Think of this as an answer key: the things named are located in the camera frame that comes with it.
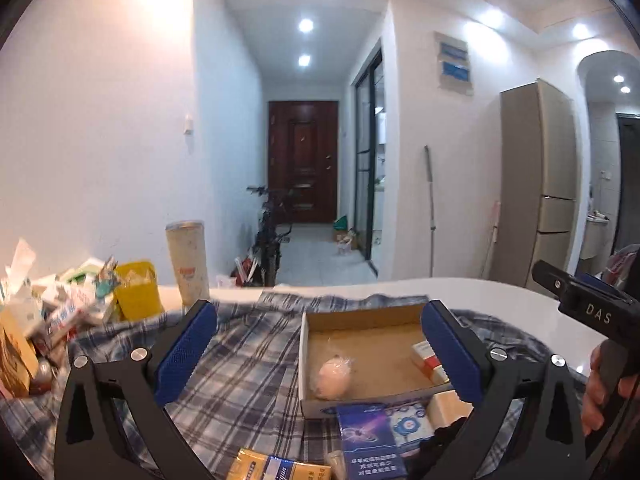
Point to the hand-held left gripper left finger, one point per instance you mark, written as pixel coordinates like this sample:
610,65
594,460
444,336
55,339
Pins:
185,355

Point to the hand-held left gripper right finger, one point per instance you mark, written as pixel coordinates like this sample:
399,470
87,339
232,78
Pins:
445,355

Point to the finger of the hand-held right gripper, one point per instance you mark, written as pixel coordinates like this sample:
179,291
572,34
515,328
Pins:
547,276

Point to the beige rectangular box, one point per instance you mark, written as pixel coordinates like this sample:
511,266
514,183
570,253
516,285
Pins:
445,407

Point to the shallow cardboard box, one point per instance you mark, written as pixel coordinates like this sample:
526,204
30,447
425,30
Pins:
375,355

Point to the blue and white packet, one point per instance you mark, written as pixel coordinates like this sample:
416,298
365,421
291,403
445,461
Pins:
410,425

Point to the black fabric item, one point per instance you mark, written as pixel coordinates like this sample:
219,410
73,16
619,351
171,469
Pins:
440,450

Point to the yellow cigarette pack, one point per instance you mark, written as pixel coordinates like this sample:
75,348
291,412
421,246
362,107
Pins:
270,467

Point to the white plastic sachet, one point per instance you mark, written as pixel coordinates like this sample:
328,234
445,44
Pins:
336,467

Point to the person's right hand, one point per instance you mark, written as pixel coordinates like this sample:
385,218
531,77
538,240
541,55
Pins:
595,390

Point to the red and white box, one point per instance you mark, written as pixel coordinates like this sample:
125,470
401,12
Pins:
424,360

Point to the red patterned plastic bag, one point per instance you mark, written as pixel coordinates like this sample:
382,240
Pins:
622,262

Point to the white washbasin cabinet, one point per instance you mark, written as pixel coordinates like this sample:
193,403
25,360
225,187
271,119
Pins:
595,237

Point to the blue plaid shirt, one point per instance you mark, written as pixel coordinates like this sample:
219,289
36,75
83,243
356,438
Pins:
250,360

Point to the yellow box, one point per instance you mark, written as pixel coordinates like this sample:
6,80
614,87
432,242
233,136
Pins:
137,295

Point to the beige refrigerator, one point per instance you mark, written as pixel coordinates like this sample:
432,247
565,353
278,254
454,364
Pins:
535,185

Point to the tall beige paper cup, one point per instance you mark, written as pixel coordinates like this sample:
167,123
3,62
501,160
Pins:
189,260

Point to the red and white bag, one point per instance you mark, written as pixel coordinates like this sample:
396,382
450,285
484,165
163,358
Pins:
245,272

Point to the plastic-wrapped round bun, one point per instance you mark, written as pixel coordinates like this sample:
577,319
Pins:
334,377

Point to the dark blue cigarette pack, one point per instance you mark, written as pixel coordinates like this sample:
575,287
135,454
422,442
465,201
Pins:
367,440

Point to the pile of assorted packets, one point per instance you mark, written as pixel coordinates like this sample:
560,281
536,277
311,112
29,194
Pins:
70,305

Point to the black bicycle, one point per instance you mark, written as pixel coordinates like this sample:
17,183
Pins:
267,240

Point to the cardboard boxes on floor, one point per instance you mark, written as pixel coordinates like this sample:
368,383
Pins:
346,241

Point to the green bag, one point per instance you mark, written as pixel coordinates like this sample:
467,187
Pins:
342,222

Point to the brown paper carton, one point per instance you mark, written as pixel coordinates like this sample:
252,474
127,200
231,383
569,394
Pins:
15,355

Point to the black-framed glass sliding door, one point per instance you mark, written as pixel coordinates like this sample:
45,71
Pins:
367,160

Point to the dark red entrance door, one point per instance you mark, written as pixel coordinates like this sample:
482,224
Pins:
302,160

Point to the ceiling spotlight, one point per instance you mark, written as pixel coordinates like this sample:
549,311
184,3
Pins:
581,31
306,25
492,19
304,60

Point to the white wall switch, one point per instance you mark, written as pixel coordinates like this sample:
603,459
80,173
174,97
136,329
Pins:
188,125

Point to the wall electrical panel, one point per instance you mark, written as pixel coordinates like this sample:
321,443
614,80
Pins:
454,65

